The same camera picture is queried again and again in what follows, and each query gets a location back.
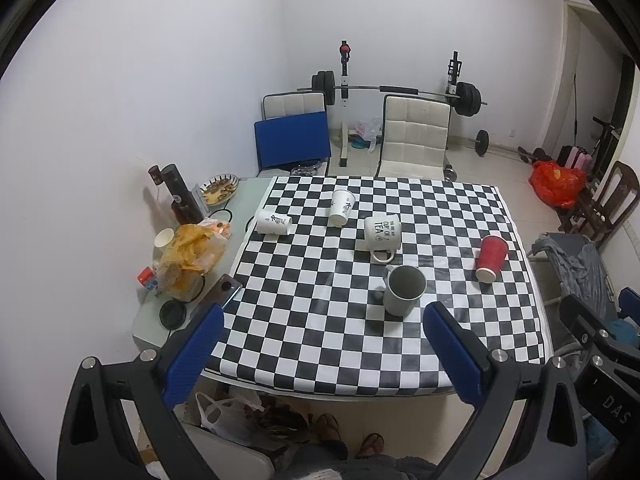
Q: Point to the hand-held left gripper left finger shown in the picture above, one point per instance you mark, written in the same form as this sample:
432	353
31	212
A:
192	357

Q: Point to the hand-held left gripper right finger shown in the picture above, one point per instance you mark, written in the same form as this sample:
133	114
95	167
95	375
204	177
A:
452	357

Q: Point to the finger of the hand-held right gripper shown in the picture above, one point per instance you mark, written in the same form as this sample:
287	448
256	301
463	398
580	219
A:
629	301
580	316

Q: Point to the red paper cup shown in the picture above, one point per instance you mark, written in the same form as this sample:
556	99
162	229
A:
491	257

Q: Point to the white mug with black print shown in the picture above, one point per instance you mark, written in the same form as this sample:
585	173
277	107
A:
382	234

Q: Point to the white paper cup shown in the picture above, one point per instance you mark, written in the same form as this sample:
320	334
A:
273	223
341	207

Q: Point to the small paper cup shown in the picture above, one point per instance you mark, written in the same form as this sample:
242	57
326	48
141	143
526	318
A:
164	238

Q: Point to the grey cloth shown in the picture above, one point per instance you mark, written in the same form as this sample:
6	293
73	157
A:
585	270

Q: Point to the black round lid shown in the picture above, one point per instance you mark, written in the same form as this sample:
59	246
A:
173	314

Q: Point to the white plastic bag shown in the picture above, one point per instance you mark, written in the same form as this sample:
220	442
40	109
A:
225	417

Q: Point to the brown phone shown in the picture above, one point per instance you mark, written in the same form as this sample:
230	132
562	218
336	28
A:
220	291

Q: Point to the grey mug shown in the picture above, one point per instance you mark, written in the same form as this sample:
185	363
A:
402	291

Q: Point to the clear bag of yellow snacks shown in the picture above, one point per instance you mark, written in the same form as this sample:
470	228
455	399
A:
190	255

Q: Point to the dark wooden chair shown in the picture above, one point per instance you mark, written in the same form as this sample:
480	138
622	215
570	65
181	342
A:
607	195

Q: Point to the person's foot in sandal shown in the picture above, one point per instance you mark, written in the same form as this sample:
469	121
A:
330	427
371	444

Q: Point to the black white checkered tablecloth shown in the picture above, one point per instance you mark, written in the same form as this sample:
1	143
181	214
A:
320	320

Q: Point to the red plastic bag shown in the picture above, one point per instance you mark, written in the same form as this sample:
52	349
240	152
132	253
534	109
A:
557	182

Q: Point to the person's grey clothing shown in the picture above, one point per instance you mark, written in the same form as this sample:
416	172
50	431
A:
350	467

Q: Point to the pink suitcase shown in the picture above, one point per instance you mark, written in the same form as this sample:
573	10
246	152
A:
575	157

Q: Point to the dark brown grinder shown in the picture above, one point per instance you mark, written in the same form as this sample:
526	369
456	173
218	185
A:
180	192

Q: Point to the black scooter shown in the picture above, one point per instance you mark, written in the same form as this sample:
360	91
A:
602	135

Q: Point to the plate of food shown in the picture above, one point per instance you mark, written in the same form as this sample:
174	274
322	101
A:
219	190

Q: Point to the short barbell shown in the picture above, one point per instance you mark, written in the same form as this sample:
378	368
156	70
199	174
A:
482	141

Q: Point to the white padded chair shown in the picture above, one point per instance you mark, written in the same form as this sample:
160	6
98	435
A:
412	132
294	105

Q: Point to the blue board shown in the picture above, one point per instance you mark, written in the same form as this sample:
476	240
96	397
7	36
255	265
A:
292	140

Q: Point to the clear plastic bag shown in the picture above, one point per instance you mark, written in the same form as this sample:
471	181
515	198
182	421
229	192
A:
369	132

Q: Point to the long barbell with black plates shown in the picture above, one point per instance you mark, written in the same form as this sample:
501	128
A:
467	96

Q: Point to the white barbell rack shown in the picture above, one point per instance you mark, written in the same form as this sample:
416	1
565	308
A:
345	110

